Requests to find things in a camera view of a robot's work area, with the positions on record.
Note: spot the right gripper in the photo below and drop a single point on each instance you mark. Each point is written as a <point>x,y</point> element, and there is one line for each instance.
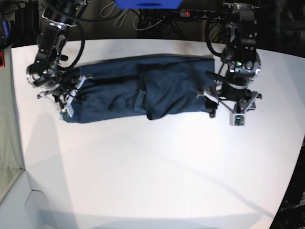
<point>66,92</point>

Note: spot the white bin at left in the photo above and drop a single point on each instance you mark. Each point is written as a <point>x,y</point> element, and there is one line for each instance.
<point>18,206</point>

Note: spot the blue plastic box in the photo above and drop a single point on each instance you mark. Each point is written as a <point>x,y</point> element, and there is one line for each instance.
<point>148,4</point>

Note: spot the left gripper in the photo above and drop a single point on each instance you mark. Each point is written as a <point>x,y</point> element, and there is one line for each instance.
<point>238,102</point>

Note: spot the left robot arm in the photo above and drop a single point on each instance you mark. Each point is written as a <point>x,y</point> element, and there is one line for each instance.
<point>239,55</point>

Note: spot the red box at left edge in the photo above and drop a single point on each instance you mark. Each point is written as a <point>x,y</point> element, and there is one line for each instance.
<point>2,60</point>

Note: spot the dark blue t-shirt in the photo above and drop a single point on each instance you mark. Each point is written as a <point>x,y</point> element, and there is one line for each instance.
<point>151,85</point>

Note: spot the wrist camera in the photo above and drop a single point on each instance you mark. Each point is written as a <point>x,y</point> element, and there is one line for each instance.
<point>237,119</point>
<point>65,113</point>

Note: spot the black power strip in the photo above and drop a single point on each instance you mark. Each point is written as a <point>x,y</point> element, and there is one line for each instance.
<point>201,14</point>

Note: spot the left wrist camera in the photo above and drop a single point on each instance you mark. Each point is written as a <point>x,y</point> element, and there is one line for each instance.
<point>237,119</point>

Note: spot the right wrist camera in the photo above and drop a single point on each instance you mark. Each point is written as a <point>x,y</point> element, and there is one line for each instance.
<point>65,113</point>

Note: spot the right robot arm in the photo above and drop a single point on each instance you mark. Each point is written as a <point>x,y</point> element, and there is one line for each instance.
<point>61,16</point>

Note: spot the blue handled tool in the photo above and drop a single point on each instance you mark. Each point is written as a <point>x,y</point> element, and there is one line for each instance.
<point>6,27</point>

